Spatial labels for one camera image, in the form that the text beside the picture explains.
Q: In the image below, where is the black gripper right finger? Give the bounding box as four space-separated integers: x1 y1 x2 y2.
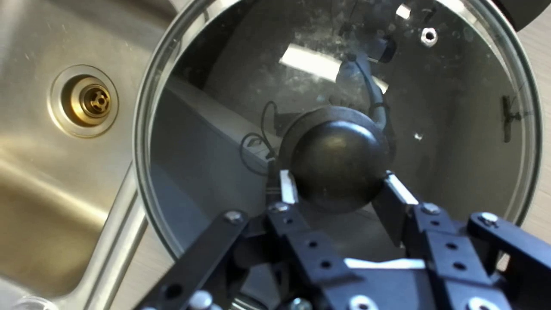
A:
372 170 551 310

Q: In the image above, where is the stainless steel double sink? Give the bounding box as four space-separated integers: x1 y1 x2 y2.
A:
0 0 186 310

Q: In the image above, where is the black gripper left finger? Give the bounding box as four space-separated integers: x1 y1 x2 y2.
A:
136 168 358 310

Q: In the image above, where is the glass lid with black knob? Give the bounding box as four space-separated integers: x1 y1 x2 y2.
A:
131 0 544 263

